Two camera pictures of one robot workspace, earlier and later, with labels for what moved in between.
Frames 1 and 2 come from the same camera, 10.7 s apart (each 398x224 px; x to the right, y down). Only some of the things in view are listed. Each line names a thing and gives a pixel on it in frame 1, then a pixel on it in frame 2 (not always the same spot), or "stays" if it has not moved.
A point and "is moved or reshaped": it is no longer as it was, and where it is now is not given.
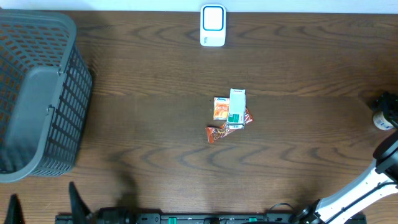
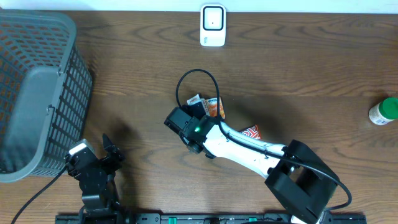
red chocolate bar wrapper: [216, 132] is moved or reshaped
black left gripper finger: [79, 210] -> [91, 172]
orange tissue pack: [221, 108] is moved or reshaped
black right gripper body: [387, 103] -> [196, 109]
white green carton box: [236, 113] -> [196, 99]
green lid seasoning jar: [380, 122] is moved or reshaped
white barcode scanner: [212, 25] stays
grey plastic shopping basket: [46, 93] stays
